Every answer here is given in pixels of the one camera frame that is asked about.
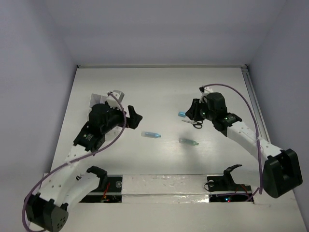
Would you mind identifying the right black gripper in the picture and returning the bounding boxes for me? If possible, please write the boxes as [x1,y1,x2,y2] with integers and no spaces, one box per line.
[184,99,215,122]

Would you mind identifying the light blue eraser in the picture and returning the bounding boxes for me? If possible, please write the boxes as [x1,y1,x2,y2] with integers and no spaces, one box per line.
[178,112,186,117]

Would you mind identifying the blue highlighter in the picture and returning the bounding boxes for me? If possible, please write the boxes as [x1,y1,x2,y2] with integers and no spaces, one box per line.
[141,131,161,139]

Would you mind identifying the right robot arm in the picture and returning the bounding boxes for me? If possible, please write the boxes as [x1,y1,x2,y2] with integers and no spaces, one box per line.
[185,92,303,198]

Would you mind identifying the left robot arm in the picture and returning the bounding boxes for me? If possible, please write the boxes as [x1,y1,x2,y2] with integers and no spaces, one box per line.
[22,102,143,232]

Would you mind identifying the green uncapped highlighter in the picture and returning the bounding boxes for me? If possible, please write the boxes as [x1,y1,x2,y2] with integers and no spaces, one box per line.
[179,138,199,146]

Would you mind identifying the white divided organizer tray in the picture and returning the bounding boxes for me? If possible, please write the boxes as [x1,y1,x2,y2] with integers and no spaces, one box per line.
[87,93,121,140]

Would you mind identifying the black handled scissors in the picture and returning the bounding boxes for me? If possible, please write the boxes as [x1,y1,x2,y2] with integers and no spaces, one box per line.
[182,119,203,129]

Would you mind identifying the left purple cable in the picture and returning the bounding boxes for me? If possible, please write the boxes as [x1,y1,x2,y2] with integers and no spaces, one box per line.
[22,93,127,230]

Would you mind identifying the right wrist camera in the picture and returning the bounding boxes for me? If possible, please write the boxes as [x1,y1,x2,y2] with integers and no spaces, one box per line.
[199,87,213,99]

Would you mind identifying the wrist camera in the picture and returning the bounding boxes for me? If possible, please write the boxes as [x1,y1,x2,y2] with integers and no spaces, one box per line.
[107,90,125,103]
[199,87,213,99]

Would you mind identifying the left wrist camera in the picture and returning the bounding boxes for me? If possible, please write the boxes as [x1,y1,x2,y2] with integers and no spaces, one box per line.
[107,90,125,103]

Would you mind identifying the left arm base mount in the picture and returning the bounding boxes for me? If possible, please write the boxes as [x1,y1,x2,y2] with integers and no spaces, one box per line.
[80,166,123,203]

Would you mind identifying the aluminium side rail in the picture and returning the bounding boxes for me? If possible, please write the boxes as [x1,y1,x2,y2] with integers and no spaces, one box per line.
[241,66,280,170]

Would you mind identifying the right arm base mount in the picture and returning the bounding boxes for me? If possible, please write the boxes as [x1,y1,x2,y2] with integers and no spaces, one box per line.
[203,164,253,203]

